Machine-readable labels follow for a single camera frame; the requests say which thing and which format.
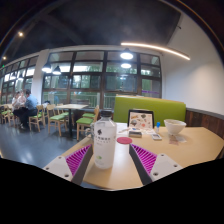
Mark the white paper sheets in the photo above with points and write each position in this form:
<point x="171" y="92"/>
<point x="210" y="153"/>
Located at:
<point x="122" y="129"/>

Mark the black pendant lamps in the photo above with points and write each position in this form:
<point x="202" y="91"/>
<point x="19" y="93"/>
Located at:
<point x="126" y="55"/>

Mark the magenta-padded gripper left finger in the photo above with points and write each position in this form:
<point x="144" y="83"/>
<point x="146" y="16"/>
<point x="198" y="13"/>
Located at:
<point x="76" y="159"/>

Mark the small dark box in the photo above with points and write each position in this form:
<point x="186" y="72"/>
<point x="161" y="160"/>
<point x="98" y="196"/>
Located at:
<point x="135" y="133"/>

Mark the flat round red coaster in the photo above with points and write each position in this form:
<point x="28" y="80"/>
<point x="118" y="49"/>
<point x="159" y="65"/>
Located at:
<point x="124" y="140"/>

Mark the small blue-capped bottle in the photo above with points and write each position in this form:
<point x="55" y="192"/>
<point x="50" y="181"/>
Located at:
<point x="158" y="127"/>

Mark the paper slip with print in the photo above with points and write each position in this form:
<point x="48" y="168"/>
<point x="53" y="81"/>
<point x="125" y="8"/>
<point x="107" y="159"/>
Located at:
<point x="178" y="140"/>

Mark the white ceramic bowl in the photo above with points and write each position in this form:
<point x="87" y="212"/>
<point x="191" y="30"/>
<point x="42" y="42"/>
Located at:
<point x="174" y="126"/>

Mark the dark-framed window wall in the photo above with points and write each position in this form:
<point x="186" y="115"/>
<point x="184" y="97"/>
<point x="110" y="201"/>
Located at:
<point x="90" y="85"/>

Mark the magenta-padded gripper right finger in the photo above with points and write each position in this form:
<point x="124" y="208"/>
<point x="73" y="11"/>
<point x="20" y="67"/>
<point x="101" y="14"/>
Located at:
<point x="146" y="159"/>

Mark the green upholstered bench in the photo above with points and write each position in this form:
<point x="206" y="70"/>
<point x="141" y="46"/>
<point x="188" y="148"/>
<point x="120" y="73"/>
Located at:
<point x="166" y="106"/>

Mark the small white device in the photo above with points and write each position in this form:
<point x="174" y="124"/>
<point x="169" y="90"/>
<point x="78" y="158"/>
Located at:
<point x="156" y="136"/>

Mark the clear plastic drink bottle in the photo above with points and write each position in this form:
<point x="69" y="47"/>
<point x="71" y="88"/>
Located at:
<point x="104" y="141"/>

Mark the wooden chairs with green seats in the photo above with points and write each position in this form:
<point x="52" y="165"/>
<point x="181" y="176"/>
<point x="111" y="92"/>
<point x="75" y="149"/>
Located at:
<point x="57" y="117"/>

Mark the black-framed tablet with pictures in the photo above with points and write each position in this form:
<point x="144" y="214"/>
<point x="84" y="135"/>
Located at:
<point x="141" y="120"/>

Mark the wooden dining table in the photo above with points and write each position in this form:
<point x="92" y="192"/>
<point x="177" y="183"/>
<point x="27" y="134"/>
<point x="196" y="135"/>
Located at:
<point x="71" y="106"/>

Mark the long curved ceiling light strip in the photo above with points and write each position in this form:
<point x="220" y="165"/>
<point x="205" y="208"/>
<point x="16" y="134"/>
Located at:
<point x="156" y="47"/>

